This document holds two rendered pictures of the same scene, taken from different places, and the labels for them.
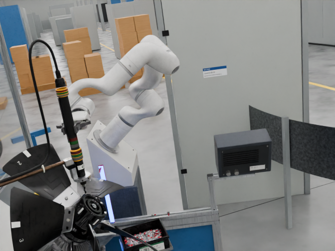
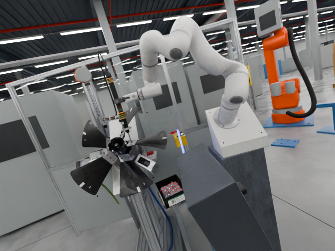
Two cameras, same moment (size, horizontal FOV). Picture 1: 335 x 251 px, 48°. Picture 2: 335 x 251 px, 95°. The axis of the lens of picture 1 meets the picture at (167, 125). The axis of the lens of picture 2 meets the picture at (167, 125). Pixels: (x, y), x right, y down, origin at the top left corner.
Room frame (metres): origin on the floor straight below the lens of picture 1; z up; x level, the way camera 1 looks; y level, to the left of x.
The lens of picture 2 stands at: (1.62, -0.74, 1.45)
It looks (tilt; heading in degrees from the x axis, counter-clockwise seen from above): 11 degrees down; 89
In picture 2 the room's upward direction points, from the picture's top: 16 degrees counter-clockwise
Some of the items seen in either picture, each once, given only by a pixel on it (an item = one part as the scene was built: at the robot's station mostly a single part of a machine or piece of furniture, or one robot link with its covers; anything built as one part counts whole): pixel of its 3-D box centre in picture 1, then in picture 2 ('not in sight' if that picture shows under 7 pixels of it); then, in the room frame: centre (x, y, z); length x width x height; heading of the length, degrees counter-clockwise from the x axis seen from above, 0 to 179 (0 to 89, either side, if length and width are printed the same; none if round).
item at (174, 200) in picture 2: (143, 238); (171, 189); (1.54, 0.19, 0.85); 0.22 x 0.17 x 0.07; 104
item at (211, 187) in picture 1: (212, 191); not in sight; (1.70, -0.18, 0.96); 0.03 x 0.03 x 0.20; 88
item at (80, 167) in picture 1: (71, 130); (117, 101); (1.35, 0.36, 1.50); 0.04 x 0.04 x 0.46
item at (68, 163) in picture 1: (77, 168); (124, 122); (1.34, 0.37, 1.35); 0.09 x 0.07 x 0.10; 123
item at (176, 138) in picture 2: not in sight; (180, 139); (1.72, 0.65, 1.02); 0.16 x 0.10 x 0.11; 88
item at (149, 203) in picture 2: not in sight; (144, 192); (1.23, 0.70, 0.58); 0.09 x 0.04 x 1.15; 178
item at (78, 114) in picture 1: (76, 120); (132, 96); (1.46, 0.36, 1.51); 0.11 x 0.10 x 0.07; 178
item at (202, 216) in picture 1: (133, 225); not in sight; (1.71, 0.25, 0.82); 0.90 x 0.04 x 0.08; 88
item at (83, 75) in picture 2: not in sight; (83, 75); (0.96, 0.97, 1.88); 0.17 x 0.15 x 0.16; 178
